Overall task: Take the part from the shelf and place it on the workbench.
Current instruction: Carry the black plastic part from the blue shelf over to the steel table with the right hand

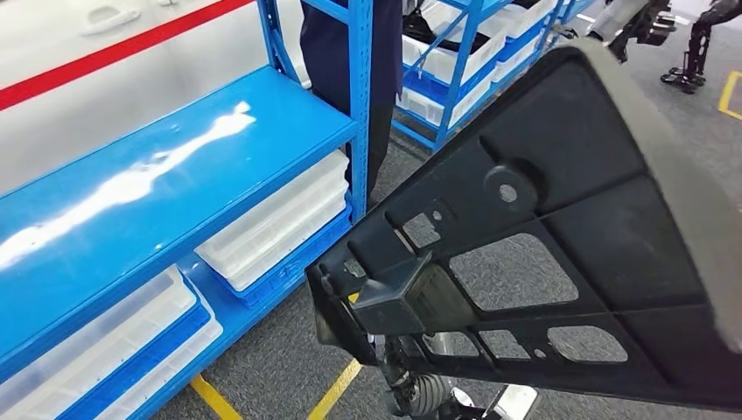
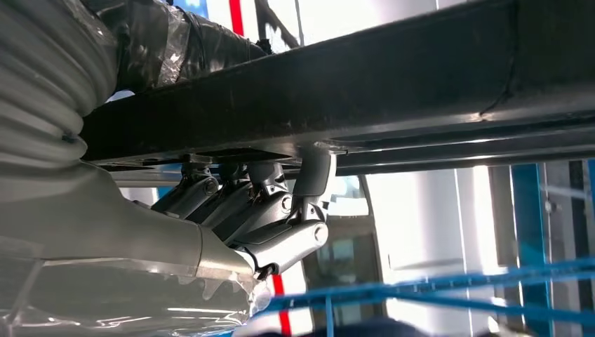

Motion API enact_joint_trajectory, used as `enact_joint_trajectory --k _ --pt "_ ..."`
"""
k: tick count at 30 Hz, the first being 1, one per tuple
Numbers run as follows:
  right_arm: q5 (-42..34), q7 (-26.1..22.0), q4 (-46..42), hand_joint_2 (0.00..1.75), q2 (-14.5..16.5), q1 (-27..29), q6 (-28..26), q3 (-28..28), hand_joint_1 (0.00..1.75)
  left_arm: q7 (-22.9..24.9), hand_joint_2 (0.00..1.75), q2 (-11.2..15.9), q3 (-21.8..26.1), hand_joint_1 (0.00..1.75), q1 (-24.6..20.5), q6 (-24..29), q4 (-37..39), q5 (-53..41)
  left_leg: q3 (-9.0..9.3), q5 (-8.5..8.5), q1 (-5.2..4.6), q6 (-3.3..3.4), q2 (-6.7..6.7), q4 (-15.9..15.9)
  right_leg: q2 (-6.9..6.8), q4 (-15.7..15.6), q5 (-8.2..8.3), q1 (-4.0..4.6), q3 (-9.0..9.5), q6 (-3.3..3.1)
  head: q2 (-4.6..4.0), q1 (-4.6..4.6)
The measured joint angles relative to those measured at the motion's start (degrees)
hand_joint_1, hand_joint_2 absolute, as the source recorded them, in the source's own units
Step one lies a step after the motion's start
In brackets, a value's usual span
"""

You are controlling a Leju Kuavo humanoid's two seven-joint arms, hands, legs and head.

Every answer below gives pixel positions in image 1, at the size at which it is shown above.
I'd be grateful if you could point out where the clear plastic organizer box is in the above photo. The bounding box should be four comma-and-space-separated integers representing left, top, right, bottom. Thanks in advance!
0, 265, 199, 410

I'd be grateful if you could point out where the blue steel shelf rack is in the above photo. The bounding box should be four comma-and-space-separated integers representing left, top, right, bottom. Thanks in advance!
391, 0, 599, 153
0, 0, 375, 420

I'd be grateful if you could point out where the black plastic parts pile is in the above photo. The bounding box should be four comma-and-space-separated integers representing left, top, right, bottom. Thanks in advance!
402, 10, 493, 56

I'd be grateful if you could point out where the person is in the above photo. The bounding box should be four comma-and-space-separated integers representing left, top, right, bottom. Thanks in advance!
299, 0, 405, 213

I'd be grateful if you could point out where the white car with red stripe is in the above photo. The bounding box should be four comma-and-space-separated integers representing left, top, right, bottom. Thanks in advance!
0, 0, 308, 195

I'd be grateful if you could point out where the white plastic organizer box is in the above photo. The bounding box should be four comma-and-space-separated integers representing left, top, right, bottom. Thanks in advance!
208, 182, 351, 279
193, 149, 351, 274
92, 317, 224, 420
222, 199, 351, 294

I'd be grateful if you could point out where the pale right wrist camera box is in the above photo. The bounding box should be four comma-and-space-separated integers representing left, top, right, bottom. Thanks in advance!
486, 384, 542, 420

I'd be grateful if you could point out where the white plastic bin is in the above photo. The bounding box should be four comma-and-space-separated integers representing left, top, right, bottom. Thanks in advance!
493, 31, 543, 83
401, 31, 507, 87
396, 75, 494, 130
420, 0, 559, 40

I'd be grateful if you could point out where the black humanoid robot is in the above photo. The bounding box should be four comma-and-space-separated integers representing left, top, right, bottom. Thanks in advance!
585, 0, 742, 95

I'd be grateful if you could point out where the black plastic plate frame part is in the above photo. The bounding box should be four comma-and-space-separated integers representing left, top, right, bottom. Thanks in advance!
305, 38, 742, 414

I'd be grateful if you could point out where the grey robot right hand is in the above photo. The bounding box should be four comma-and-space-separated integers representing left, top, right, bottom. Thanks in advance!
375, 334, 424, 407

